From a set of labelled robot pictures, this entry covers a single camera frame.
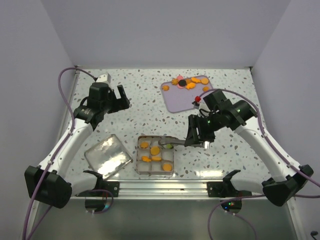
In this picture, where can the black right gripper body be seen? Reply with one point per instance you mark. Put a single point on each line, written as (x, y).
(207, 126)

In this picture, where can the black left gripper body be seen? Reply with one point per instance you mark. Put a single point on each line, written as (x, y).
(109, 106)

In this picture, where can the metal serving tongs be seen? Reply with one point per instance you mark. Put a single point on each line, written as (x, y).
(178, 142)

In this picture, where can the orange round sandwich cookie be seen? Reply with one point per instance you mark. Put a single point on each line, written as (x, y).
(167, 167)

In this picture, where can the orange chip cookie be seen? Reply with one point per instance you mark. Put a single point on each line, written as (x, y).
(155, 150)

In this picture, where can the orange round cookie front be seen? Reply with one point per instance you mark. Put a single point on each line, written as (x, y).
(156, 158)

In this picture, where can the orange flower cookie front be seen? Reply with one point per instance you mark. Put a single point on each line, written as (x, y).
(144, 145)

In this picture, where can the orange fish cookie front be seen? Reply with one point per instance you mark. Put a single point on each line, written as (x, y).
(146, 159)

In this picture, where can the orange fish cookie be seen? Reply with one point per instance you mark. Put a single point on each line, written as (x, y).
(146, 159)
(190, 86)
(195, 80)

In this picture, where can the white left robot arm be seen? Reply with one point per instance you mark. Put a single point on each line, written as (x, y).
(46, 182)

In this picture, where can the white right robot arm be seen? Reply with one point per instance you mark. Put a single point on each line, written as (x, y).
(288, 176)

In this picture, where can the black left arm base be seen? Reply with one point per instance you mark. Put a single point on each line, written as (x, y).
(105, 190)

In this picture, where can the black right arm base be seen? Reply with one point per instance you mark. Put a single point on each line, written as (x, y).
(220, 190)

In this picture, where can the orange swirl cookie right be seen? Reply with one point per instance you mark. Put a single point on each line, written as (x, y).
(205, 89)

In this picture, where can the orange swirl cookie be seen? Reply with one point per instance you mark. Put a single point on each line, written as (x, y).
(174, 81)
(165, 87)
(205, 89)

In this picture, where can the orange round cookie right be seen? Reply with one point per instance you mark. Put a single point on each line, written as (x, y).
(204, 81)

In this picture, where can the lavender cookie tray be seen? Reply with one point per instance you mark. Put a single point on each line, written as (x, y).
(178, 100)

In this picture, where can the orange fish cookie middle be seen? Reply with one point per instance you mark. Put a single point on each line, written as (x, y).
(190, 86)

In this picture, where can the orange swirl cookie left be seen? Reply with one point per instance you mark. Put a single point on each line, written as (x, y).
(165, 87)

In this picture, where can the square cookie tin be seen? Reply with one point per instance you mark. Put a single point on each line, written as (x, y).
(153, 168)

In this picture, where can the orange fish cookie top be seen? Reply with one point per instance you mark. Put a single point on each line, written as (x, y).
(195, 80)

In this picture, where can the black sandwich cookie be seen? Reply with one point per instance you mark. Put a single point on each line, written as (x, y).
(182, 83)

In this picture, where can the silver tin lid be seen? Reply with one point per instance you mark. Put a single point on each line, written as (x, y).
(108, 157)

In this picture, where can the orange swirl cookie top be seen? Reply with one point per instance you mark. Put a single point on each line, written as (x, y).
(174, 81)

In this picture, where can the pink round cookie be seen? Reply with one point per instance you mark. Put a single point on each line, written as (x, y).
(179, 77)

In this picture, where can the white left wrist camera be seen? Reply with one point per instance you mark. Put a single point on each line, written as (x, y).
(104, 78)

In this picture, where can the red right cable connector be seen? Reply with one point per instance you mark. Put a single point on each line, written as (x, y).
(197, 100)

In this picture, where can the aluminium front rail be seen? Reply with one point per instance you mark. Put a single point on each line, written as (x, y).
(163, 189)

